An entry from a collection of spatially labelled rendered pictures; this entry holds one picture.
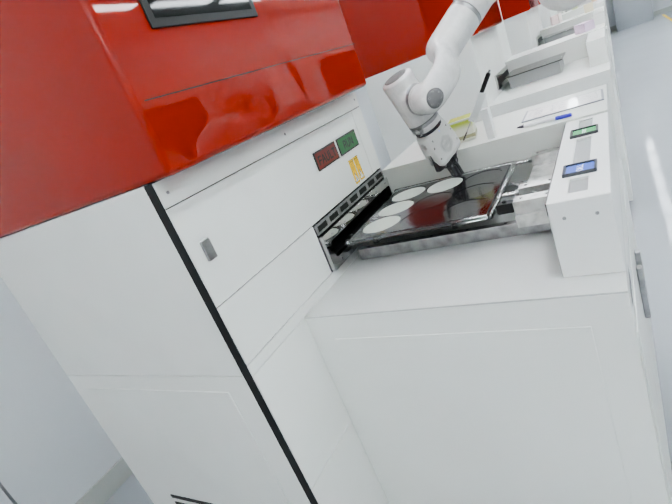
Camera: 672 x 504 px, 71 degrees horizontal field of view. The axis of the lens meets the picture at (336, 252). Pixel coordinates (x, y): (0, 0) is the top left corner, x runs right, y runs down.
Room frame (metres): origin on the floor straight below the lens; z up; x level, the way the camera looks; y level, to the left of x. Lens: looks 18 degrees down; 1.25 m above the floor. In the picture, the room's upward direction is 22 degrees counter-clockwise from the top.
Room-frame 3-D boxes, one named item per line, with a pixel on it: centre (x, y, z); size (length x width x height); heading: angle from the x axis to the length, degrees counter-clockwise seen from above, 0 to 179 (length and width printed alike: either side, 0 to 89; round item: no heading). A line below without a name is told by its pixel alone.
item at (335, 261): (1.28, -0.10, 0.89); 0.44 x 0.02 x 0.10; 145
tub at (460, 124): (1.42, -0.50, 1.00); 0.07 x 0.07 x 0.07; 63
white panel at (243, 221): (1.14, 0.01, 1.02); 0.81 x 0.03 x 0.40; 145
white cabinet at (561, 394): (1.17, -0.42, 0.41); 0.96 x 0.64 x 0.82; 145
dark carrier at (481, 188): (1.17, -0.28, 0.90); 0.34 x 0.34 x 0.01; 55
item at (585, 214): (0.91, -0.54, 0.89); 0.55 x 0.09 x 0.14; 145
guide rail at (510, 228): (1.04, -0.26, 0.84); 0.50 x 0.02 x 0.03; 55
